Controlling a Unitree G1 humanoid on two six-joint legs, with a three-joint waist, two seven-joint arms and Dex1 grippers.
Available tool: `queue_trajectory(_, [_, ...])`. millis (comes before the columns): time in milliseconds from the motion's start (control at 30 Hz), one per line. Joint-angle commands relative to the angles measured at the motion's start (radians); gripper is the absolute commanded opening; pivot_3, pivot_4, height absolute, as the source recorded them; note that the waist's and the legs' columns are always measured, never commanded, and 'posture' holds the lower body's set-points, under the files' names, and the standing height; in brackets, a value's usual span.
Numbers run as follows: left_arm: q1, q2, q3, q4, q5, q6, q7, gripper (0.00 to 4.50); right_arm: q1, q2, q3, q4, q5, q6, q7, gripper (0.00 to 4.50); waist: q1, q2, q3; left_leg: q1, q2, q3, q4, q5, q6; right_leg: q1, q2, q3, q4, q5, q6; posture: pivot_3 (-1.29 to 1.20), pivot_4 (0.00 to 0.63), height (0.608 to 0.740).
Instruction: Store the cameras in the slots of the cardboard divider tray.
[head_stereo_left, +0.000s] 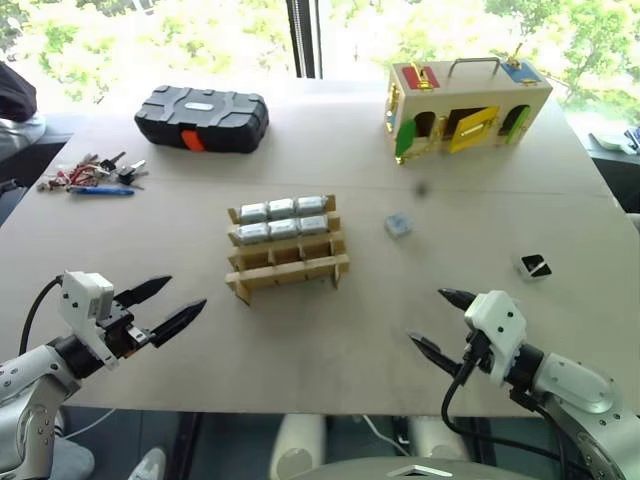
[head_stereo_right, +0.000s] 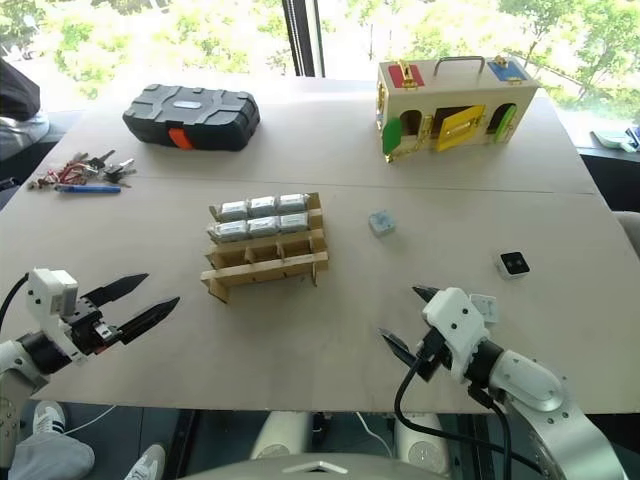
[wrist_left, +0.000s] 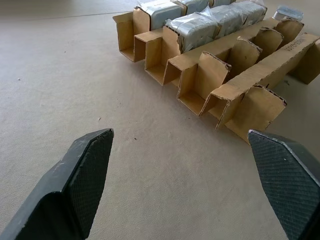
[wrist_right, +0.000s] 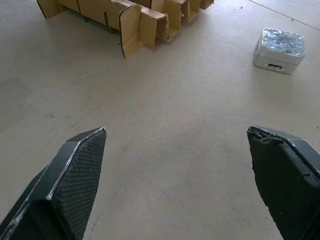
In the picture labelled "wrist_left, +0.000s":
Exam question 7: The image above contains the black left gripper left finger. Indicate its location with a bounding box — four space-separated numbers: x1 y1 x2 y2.
0 127 115 240

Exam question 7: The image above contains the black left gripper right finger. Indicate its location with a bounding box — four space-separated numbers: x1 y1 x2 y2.
246 128 320 240

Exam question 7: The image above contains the cardboard divider tray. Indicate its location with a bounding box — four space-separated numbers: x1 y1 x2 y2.
112 0 320 146

